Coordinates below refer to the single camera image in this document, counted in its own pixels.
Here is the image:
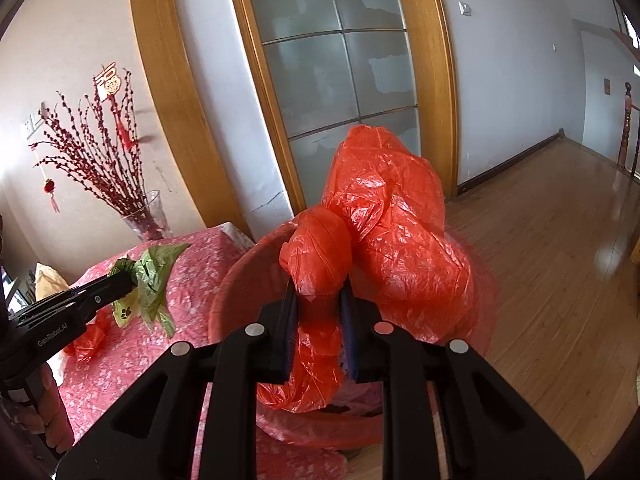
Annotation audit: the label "yellow-green paw print bag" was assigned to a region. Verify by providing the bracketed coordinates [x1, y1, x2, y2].
[107, 242, 192, 339]

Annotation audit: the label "frosted glass wooden door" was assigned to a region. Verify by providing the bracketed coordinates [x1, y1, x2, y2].
[222, 0, 460, 217]

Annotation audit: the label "small red plastic bag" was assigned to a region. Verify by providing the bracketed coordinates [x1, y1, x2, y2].
[63, 316, 114, 362]

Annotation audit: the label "wooden arch frame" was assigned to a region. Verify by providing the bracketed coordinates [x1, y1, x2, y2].
[127, 0, 252, 242]

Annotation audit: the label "small red lantern ornament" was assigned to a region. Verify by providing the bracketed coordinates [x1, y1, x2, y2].
[42, 178, 62, 214]

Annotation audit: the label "red basket liner bag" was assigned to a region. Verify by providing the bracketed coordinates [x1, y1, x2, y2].
[206, 210, 502, 453]

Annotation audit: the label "wooden newel post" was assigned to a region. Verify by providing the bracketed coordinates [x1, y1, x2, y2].
[617, 81, 635, 172]

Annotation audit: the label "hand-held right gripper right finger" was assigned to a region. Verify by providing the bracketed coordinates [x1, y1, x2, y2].
[339, 282, 586, 480]

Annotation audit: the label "red hanging knot ornament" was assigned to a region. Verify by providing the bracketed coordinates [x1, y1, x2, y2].
[93, 62, 139, 151]

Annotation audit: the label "person's left hand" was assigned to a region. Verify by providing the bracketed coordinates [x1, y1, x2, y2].
[10, 361, 77, 455]

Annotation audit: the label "cream paper bag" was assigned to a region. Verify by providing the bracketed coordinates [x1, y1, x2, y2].
[34, 262, 71, 302]

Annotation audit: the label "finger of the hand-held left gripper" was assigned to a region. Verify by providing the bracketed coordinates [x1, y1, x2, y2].
[66, 270, 139, 312]

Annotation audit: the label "pink floral tablecloth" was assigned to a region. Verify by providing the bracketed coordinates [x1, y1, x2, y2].
[49, 221, 351, 480]

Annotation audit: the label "large red plastic bag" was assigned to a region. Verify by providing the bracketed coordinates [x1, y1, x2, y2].
[256, 124, 478, 414]

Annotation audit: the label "white plastic waste basket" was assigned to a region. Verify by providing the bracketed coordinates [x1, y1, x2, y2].
[206, 210, 501, 453]

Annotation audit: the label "red berry branches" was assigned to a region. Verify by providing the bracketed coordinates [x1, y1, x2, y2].
[27, 70, 152, 228]

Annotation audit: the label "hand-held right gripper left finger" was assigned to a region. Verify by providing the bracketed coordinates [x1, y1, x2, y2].
[55, 282, 301, 480]

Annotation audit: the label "glass vase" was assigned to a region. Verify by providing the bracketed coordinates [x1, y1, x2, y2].
[121, 190, 174, 244]

